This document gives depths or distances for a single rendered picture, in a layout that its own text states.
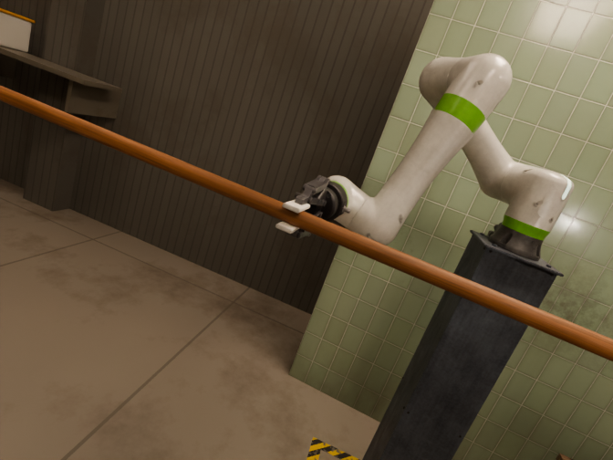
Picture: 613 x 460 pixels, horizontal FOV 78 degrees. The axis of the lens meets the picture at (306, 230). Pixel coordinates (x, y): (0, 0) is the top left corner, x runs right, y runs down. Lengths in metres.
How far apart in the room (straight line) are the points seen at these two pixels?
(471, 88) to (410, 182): 0.25
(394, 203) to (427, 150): 0.15
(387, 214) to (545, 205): 0.49
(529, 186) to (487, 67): 0.40
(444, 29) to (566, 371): 1.63
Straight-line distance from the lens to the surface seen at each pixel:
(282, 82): 2.82
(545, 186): 1.24
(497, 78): 1.01
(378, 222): 0.93
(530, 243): 1.25
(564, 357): 2.16
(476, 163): 1.30
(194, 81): 3.08
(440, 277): 0.63
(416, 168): 0.95
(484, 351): 1.30
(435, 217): 1.88
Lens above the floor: 1.35
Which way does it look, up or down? 15 degrees down
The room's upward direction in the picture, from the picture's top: 20 degrees clockwise
